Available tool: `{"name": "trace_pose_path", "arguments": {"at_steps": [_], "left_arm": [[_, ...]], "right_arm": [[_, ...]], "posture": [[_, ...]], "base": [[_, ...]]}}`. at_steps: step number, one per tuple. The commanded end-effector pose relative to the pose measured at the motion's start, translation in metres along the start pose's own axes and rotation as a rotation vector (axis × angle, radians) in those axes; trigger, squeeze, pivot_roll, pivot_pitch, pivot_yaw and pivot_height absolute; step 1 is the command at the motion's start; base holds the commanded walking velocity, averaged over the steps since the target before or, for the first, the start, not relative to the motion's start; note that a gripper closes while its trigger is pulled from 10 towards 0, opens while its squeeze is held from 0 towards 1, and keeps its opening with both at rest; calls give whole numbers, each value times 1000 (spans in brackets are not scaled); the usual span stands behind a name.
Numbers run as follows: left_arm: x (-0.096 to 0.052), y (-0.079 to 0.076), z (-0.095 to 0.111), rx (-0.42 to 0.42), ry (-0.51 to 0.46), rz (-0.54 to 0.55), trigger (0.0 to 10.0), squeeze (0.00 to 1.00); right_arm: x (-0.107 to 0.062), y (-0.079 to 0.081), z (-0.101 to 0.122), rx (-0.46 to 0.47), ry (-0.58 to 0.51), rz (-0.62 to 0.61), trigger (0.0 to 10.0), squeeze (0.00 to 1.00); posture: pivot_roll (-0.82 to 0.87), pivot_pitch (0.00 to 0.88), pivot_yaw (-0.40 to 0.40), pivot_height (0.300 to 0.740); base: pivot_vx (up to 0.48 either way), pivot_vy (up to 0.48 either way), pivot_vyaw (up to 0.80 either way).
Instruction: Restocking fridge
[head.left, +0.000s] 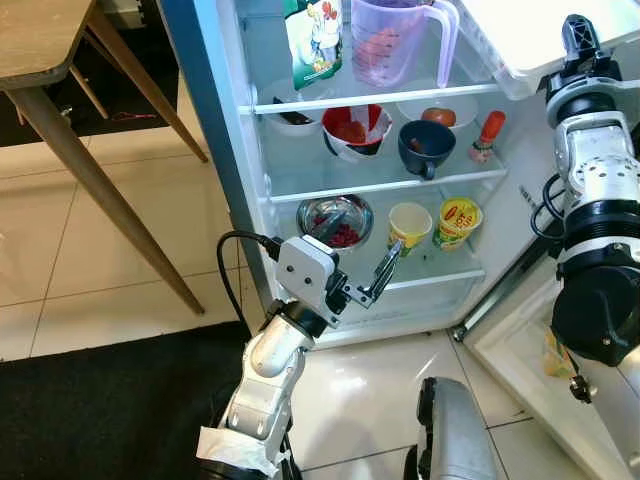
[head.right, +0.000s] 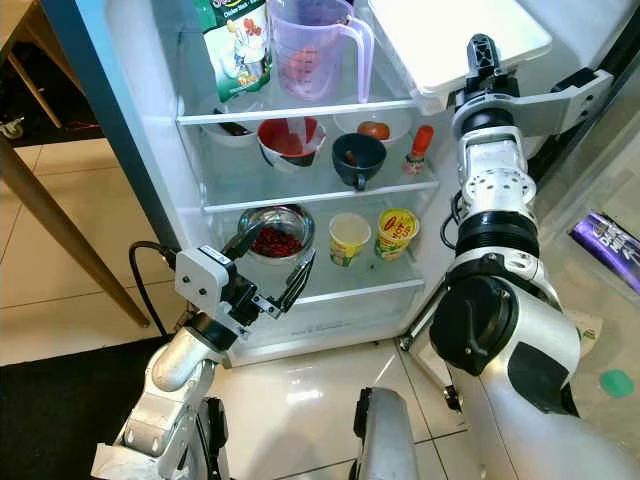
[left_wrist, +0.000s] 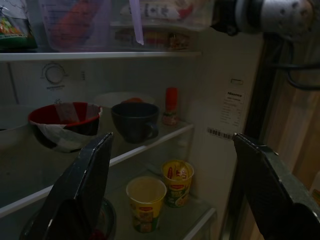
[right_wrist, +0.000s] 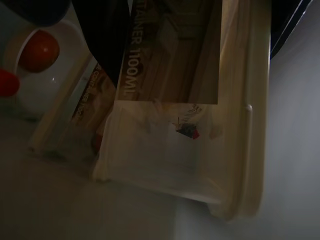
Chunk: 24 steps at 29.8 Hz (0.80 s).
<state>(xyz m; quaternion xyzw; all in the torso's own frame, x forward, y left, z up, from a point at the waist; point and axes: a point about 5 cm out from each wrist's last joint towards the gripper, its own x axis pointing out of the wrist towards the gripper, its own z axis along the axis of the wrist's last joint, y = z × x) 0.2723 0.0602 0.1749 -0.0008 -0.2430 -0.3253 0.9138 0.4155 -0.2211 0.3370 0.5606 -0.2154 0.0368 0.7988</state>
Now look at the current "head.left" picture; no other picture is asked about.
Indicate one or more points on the small bottle orange cap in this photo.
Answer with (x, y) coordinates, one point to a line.
(488, 135)

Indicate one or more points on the white shallow dish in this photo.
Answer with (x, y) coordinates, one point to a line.
(465, 112)

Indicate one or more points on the yellow green noodle cup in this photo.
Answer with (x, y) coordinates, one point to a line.
(458, 225)

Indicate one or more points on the silver robot leg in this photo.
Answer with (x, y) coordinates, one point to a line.
(460, 435)

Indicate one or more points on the red and white bowl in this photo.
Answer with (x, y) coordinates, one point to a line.
(352, 130)

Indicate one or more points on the yellow paper cup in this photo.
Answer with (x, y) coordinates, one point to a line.
(410, 230)

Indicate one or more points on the light wooden dining table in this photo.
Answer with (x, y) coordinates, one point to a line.
(40, 40)

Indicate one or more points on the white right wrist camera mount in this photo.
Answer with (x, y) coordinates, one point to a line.
(620, 88)

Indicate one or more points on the small yellow green carton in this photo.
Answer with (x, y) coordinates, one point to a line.
(558, 358)

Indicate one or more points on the dark blue mug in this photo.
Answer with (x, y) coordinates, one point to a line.
(425, 150)

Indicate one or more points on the black floor mat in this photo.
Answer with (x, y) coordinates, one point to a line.
(100, 410)

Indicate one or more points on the silver fridge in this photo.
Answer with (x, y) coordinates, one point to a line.
(215, 120)

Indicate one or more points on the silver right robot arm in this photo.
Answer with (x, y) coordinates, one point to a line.
(600, 160)

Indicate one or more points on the glass fridge shelf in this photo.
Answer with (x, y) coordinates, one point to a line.
(380, 98)
(440, 279)
(380, 187)

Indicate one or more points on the green juice carton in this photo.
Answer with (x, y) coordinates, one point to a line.
(312, 45)

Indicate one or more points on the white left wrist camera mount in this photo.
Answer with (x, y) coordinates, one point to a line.
(305, 268)

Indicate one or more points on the purple plastic measuring jug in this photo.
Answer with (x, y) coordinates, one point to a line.
(390, 45)

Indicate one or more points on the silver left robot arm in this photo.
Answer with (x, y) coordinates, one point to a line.
(270, 360)

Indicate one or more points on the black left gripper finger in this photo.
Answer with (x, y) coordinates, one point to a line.
(327, 226)
(383, 275)

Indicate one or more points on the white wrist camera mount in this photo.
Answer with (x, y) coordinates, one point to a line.
(620, 88)
(305, 268)

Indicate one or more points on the steel bowl with red berries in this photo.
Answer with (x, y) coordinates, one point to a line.
(358, 215)

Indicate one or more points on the red tomato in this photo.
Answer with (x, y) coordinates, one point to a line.
(438, 116)

